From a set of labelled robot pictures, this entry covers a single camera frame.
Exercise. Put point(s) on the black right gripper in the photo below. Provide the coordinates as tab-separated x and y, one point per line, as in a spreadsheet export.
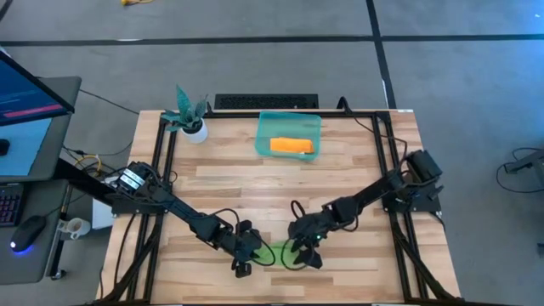
308	231

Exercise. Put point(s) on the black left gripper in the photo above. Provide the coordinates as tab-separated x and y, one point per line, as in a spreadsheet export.
244	246

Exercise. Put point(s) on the green microfiber towel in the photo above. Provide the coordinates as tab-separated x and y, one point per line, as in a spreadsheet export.
272	254

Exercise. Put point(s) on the orange microfiber towel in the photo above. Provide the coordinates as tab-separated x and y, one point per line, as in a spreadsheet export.
292	145

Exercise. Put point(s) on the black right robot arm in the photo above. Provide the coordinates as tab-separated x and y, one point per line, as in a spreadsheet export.
374	191

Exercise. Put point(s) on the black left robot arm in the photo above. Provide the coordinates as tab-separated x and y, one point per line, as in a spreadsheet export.
183	212

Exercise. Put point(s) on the teal translucent plastic basket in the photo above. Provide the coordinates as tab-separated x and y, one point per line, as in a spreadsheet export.
289	127

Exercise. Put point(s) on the black keyboard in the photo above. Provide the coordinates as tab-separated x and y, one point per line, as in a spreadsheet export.
265	101
8	204

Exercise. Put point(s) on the white box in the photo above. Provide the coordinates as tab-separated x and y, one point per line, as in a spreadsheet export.
102	214

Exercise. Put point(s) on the green snake plant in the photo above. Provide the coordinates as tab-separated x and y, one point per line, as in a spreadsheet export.
187	110

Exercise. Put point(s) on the white cup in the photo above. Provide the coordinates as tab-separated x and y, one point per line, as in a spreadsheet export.
76	228

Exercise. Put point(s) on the grey desk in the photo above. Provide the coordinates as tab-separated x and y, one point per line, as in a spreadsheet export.
55	140

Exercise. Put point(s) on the black mouse with light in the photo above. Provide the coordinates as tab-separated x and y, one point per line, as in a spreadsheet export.
25	234

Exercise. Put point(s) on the grey floor stand leg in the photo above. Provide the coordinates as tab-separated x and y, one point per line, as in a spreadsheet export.
527	162

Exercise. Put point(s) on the laptop monitor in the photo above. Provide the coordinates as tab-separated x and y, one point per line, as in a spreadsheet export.
25	93

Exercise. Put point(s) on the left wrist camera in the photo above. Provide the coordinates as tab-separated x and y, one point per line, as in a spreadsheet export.
243	225

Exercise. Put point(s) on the black aluminium table frame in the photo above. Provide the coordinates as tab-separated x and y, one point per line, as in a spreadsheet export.
229	115

